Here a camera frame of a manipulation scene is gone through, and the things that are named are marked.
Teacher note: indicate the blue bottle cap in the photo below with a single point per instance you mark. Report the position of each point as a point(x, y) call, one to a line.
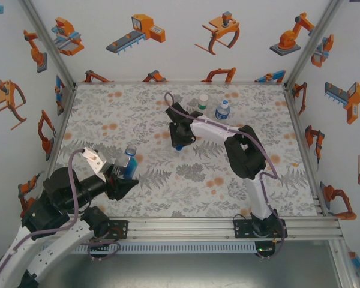
point(178, 148)

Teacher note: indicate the clear bottle small blue label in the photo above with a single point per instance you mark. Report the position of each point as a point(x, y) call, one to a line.
point(131, 168)

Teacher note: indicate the clear bottle green label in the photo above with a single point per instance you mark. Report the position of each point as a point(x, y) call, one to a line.
point(202, 105)

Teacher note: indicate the bottle with wide blue label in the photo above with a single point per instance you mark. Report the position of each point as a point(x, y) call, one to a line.
point(221, 114)

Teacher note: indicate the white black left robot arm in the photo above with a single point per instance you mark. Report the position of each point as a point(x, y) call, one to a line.
point(63, 246)

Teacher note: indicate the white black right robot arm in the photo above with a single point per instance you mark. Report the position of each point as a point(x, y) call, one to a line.
point(210, 129)

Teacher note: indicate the circuit board with green light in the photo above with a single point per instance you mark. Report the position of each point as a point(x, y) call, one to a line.
point(265, 249)
point(99, 244)

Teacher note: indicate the grey floral table cloth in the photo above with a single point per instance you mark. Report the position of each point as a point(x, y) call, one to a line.
point(108, 105)

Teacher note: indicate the aluminium frame rail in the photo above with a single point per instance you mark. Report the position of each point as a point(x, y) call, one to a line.
point(61, 135)
point(168, 82)
point(298, 129)

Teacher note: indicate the wide aluminium base rail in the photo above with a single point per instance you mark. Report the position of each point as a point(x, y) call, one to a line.
point(183, 228)

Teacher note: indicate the aluminium frame post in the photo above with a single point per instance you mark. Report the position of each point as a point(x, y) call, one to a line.
point(50, 45)
point(343, 270)
point(311, 45)

